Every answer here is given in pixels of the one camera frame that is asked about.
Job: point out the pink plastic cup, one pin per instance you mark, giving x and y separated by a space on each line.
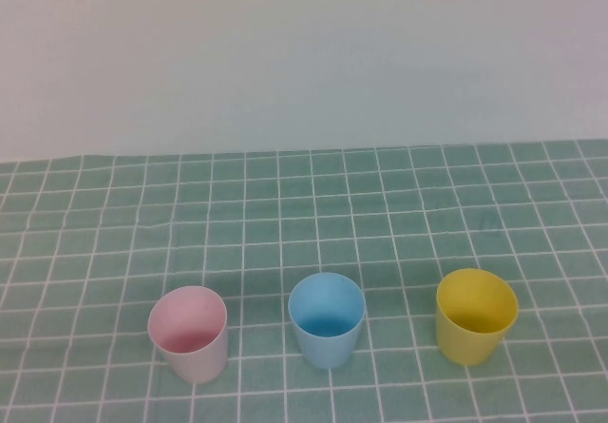
195 356

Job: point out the yellow plastic cup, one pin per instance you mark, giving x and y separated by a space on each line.
463 347

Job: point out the green checkered tablecloth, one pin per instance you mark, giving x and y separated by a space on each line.
304 214

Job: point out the blue plastic cup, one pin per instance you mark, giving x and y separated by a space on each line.
325 349

